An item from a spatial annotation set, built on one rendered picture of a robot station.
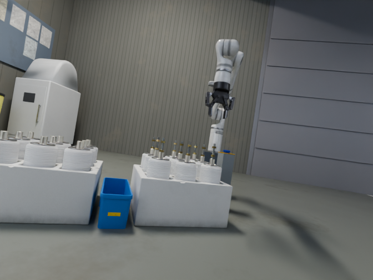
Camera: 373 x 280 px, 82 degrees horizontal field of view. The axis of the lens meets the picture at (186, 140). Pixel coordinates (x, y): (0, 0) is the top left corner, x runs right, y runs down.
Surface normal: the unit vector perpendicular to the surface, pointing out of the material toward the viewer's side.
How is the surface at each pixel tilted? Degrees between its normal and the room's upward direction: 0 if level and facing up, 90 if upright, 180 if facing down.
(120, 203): 92
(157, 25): 90
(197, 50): 90
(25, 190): 90
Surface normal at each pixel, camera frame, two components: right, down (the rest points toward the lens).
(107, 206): 0.32, 0.06
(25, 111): -0.17, -0.05
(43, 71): -0.11, -0.37
